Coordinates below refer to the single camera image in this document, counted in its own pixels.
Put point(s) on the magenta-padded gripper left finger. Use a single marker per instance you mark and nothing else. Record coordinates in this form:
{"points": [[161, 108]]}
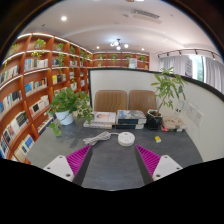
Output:
{"points": [[60, 166]]}

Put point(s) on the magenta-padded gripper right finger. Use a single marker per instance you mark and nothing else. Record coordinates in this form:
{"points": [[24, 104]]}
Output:
{"points": [[165, 166]]}

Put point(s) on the red and black book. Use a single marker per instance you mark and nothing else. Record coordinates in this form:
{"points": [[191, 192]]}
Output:
{"points": [[173, 129]]}

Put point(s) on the tan-cover book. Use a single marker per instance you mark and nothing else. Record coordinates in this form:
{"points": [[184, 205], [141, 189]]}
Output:
{"points": [[173, 121]]}

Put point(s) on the small tree in black pot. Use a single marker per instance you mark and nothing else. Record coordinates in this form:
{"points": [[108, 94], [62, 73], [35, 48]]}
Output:
{"points": [[153, 121]]}

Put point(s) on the round white power strip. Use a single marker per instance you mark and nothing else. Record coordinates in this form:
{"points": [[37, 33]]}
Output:
{"points": [[126, 139]]}

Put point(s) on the leafy plant in white pot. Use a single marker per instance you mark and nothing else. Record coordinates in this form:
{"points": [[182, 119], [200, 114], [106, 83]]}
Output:
{"points": [[65, 117]]}

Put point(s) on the dark blue-spined book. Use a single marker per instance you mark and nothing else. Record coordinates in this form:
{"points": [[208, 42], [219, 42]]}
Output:
{"points": [[129, 126]]}

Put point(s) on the thin white book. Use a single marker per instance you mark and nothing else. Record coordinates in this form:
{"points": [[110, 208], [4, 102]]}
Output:
{"points": [[96, 126]]}

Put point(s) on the clear acrylic sign stand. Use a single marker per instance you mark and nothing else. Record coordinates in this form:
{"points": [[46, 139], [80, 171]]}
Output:
{"points": [[179, 108]]}

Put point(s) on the grey landscape-cover book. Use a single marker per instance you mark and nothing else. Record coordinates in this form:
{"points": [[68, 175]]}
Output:
{"points": [[130, 116]]}

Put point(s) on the white picture-cover book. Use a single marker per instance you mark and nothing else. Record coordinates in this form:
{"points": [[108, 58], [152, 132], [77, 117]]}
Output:
{"points": [[104, 117]]}

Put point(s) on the tan upholstered chair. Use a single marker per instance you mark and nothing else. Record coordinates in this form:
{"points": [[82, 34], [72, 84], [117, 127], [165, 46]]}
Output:
{"points": [[110, 100], [141, 100]]}

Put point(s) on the orange wooden bookshelf unit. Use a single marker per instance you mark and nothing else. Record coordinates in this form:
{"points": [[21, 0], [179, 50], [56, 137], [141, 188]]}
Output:
{"points": [[116, 58], [20, 90]]}

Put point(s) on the white window curtain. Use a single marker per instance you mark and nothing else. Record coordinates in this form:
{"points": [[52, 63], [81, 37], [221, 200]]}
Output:
{"points": [[173, 66]]}

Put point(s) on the multi-bulb ceiling lamp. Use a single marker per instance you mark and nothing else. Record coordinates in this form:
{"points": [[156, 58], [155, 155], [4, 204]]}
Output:
{"points": [[118, 44]]}

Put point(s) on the recessed ceiling lights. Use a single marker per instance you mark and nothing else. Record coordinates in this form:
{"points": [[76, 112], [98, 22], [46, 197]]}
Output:
{"points": [[63, 18]]}

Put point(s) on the ceiling air vent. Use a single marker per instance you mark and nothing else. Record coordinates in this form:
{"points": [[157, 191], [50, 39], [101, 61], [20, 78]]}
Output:
{"points": [[146, 15]]}

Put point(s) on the white wall socket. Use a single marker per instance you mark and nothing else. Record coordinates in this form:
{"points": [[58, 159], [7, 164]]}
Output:
{"points": [[191, 111], [199, 117]]}

